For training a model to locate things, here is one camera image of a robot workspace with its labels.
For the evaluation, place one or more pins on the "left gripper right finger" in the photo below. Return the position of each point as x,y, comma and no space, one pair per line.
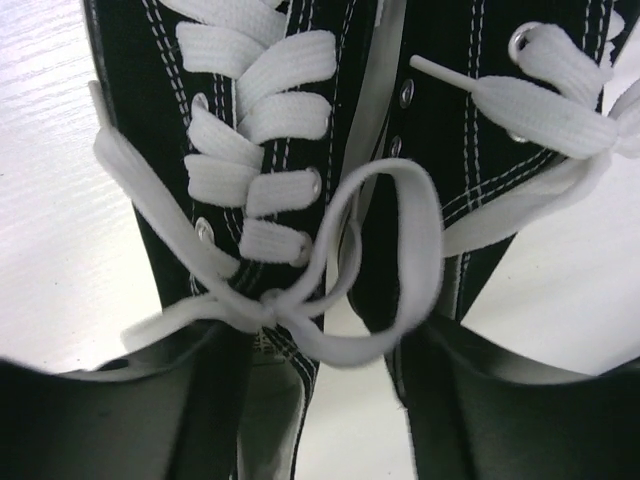
478,411

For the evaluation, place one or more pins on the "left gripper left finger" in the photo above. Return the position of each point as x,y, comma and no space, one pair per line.
170,411

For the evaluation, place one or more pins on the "black white sneaker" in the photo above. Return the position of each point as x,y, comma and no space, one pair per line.
226,124
567,292

